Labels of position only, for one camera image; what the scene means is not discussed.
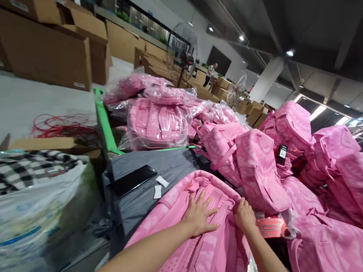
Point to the person's left hand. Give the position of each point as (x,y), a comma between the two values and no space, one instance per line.
(201,217)

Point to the person's right hand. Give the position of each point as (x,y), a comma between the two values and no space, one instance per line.
(246,218)

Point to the person's left thumb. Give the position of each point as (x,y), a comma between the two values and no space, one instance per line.
(213,212)

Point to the person's left index finger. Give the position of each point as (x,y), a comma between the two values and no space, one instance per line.
(209,200)

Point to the person's left little finger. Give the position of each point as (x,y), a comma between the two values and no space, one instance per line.
(190,200)

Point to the person's left ring finger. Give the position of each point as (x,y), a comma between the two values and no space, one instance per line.
(195,199)

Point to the person's right fingers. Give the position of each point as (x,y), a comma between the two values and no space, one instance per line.
(246,204)

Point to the person's left middle finger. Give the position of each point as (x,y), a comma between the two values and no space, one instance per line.
(201,196)

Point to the person's right thumb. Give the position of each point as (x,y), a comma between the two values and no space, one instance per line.
(237,216)

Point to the red hang tag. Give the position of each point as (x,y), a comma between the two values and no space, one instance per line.
(270,227)

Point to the white paper strip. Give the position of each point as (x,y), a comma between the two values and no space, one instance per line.
(157,191)
(162,180)

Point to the grey plastic sheet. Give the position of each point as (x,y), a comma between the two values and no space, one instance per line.
(151,169)

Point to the black smartphone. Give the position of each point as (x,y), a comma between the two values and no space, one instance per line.
(132,180)

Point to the black hang tag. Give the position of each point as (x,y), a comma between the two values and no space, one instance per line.
(283,151)

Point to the pile of unwrapped pink backpacks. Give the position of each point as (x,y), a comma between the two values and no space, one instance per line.
(326,188)

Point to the pile of plastic-wrapped pink backpacks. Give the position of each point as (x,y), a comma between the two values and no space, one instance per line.
(160,115)

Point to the white pillar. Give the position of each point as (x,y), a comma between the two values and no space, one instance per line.
(270,79)

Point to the row of low cartons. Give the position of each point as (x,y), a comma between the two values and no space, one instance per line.
(152,58)

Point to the open cardboard box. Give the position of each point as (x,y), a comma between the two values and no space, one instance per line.
(51,144)

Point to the large standing fan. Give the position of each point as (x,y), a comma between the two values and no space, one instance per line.
(183,47)

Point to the large clear plastic bag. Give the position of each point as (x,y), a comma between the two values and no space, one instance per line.
(20,224)

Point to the black and white checked cloth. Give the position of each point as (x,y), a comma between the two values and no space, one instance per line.
(12,170)

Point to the ledge with green plants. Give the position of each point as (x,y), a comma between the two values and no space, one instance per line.
(119,10)

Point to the stack of large cartons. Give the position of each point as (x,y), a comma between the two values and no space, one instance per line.
(38,32)

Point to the green metal frame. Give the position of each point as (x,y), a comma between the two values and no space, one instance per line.
(105,123)

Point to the black wall screen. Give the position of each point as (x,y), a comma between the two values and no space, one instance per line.
(219,60)

